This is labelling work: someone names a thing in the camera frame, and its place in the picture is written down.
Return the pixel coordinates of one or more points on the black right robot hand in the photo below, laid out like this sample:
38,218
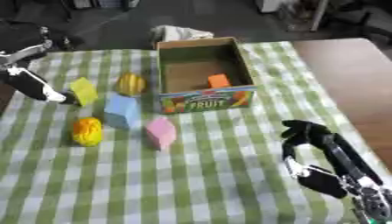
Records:
326,140

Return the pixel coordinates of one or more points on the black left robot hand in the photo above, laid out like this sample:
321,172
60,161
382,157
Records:
28,84

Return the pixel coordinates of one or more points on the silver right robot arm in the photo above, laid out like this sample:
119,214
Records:
375,204

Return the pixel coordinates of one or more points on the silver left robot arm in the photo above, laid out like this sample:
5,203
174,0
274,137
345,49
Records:
20,38

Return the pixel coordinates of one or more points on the cardboard box with printed front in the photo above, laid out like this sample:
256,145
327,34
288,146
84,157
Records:
204,100

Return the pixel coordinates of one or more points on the yellow-green block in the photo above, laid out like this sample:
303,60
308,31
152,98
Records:
84,91

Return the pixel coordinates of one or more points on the orange-yellow toy fruit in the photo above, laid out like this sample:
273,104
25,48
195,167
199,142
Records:
86,131

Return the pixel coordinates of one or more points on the light blue block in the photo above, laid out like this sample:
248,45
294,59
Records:
121,111

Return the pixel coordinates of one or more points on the yellow striped toy fruit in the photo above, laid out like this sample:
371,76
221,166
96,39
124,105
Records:
130,84

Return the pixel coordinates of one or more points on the orange block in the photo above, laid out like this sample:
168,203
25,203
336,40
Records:
218,80

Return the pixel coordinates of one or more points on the white pole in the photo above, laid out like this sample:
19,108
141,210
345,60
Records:
319,14

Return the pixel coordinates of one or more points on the pink block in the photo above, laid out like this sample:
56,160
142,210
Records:
161,132

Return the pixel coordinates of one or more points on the white crumpled bag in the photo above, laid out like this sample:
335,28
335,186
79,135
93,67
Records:
178,32

